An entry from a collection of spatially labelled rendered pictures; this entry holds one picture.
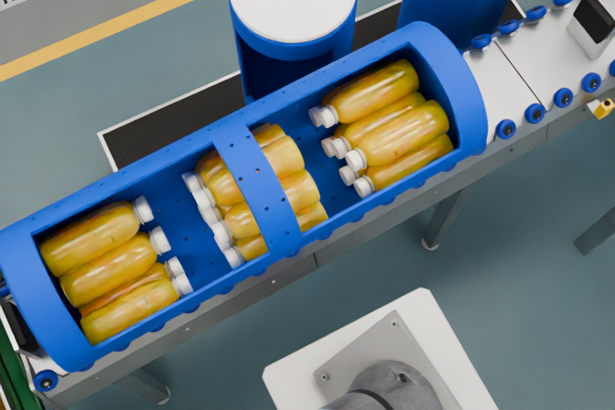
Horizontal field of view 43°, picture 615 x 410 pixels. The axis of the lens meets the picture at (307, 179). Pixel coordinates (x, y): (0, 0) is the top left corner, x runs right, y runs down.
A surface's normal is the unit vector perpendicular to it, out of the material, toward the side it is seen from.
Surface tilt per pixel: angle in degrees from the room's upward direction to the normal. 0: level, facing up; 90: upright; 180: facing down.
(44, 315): 30
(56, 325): 40
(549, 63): 0
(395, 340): 45
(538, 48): 0
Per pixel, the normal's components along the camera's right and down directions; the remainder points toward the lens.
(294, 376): 0.00, -0.36
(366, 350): -0.59, 0.10
